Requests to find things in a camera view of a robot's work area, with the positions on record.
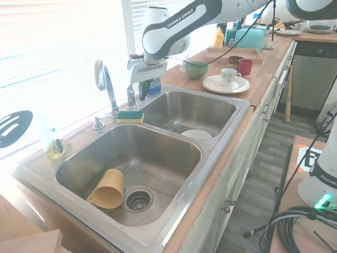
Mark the black tripod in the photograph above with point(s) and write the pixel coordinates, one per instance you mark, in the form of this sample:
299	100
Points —
326	121

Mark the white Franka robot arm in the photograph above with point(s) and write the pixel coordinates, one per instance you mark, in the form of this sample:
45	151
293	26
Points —
171	31

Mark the chrome sink sprayer knob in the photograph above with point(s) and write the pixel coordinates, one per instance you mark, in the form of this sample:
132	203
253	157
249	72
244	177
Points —
98	123

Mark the white kitchen base cabinets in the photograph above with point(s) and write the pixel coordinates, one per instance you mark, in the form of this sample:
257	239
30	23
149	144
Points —
250	147

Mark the wooden baseball bat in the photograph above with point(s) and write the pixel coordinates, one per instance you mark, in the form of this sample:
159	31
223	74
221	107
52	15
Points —
288	95

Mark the green bowl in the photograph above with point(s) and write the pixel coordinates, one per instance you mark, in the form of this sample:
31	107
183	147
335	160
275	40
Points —
196	69

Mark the metal cabinet knob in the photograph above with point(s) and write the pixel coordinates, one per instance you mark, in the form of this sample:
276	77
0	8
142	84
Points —
231	201
226	209

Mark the blue Dawn soap bottle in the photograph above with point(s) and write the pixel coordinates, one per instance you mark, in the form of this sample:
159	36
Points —
156	85

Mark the yellow mustard bottle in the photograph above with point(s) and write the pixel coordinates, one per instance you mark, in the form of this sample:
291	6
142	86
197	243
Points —
218	38

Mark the printed marker tag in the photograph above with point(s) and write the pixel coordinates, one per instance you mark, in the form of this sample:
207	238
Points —
308	158

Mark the steel dishwasher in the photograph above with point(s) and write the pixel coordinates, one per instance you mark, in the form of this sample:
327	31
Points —
308	79

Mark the yellow plastic cup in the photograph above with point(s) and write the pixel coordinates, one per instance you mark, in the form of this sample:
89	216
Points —
109	189

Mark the brown bowl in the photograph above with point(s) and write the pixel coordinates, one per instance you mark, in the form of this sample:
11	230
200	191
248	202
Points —
235	62

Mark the stainless steel double sink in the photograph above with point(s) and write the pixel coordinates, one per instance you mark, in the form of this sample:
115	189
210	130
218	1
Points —
168	147

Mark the black slotted spatula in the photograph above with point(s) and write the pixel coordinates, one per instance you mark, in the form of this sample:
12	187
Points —
13	129

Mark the white patterned tea cup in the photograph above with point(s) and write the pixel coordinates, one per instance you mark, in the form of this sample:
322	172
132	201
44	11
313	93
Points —
229	76

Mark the stack of dark plates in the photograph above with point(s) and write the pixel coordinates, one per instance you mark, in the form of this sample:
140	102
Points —
319	27

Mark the clear wine glass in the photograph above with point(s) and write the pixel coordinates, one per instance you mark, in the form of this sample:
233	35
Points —
184	62

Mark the black stand pole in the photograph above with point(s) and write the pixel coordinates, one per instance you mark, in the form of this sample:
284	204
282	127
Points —
273	21

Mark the steel drain strainer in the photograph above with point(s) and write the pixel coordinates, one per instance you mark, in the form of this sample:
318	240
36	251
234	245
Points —
138	200

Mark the clear yellow soap bottle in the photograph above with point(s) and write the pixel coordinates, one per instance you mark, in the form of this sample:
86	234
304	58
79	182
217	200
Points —
52	139

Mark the stack of white plates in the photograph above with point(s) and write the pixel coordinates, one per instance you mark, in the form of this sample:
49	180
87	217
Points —
288	32

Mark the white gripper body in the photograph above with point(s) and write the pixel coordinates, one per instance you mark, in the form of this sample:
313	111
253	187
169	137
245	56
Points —
147	71

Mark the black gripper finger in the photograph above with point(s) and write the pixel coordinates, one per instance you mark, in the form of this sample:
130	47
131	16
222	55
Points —
150	85
143	91

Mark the yellow green sponge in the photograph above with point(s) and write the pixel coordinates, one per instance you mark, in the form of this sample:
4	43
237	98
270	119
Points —
130	117

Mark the white window blind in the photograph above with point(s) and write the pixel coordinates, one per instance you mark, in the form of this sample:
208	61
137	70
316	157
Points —
135	23

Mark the white mug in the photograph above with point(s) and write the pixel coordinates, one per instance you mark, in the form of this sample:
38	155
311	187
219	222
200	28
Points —
302	26

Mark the wooden serving tray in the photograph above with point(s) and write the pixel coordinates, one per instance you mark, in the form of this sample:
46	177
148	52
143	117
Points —
234	53

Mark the white bowl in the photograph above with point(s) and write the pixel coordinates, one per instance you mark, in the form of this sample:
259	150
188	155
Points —
196	135

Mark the teal toaster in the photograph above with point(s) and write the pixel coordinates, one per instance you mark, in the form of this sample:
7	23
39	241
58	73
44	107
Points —
250	38

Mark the red cup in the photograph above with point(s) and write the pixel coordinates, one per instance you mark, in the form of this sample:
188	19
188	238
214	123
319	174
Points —
245	67

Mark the wooden robot mount table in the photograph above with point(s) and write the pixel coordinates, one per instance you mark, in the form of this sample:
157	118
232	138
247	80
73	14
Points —
292	184

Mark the chrome gooseneck faucet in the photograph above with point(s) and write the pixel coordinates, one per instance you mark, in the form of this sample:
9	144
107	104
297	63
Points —
109	89

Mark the white dinner plate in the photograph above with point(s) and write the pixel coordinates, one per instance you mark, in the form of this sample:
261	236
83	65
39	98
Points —
226	88

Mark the green box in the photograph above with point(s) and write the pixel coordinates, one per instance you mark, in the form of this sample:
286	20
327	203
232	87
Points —
231	34

